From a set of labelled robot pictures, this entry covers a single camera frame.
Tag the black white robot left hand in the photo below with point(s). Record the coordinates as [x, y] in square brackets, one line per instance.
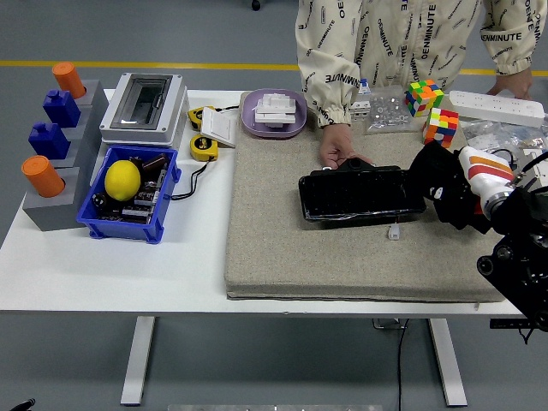
[25, 405]

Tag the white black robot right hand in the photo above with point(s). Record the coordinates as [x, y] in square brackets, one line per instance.
[484, 171]

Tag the person's right hand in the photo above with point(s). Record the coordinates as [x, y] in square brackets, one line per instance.
[337, 143]

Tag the person's left hand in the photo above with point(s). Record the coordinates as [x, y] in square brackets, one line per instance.
[514, 81]

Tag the black rag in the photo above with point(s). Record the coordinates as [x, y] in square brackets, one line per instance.
[438, 167]

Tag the person's left forearm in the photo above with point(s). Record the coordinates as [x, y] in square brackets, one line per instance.
[509, 47]

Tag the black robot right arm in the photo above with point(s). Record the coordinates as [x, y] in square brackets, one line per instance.
[522, 257]

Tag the person's right forearm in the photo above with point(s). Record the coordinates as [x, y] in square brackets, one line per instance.
[329, 85]

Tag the white power strip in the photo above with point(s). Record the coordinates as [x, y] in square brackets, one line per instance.
[496, 107]

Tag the clear plastic parts bags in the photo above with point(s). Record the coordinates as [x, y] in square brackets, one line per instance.
[484, 135]

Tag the white blue circuit breaker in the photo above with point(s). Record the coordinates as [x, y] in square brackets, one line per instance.
[360, 112]

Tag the white grey breaker device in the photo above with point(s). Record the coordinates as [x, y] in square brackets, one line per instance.
[533, 154]

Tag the clear bag of metal nuts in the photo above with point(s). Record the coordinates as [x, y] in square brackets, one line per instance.
[387, 113]

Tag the colourful puzzle cube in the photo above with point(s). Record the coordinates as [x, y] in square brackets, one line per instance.
[424, 97]
[441, 126]

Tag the purple bowl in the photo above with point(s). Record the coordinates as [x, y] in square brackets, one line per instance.
[250, 122]

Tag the small white connector plug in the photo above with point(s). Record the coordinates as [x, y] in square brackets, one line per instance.
[394, 232]

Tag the grey-brown mat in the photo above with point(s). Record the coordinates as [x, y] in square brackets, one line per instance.
[278, 240]

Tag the white table leg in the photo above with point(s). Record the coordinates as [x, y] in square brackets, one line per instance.
[447, 364]
[138, 364]

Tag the person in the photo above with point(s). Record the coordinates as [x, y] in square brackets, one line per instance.
[394, 34]

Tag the yellow tape measure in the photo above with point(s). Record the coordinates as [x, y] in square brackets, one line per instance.
[202, 147]
[194, 116]

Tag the black table control box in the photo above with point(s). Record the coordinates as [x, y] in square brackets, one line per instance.
[505, 324]

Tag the black chair caster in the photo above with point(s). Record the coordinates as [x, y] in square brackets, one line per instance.
[255, 5]

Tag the grey stepped block holder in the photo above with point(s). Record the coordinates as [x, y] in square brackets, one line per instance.
[55, 214]

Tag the grey distribution box clear lid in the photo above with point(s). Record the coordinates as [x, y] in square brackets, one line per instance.
[141, 103]

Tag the blue plastic bin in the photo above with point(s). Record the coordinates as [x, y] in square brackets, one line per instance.
[124, 229]

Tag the yellow lemon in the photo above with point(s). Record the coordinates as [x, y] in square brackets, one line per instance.
[122, 180]

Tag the orange cylinder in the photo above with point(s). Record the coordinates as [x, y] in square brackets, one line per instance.
[68, 80]
[42, 176]

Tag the blue block with knob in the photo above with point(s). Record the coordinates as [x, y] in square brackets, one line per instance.
[62, 110]
[49, 142]

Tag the stack of white switch blocks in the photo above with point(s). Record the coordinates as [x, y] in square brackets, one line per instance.
[275, 109]

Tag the white wall switch plate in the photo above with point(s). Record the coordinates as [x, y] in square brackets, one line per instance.
[219, 127]

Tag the metal bracket under table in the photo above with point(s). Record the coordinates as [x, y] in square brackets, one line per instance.
[387, 325]

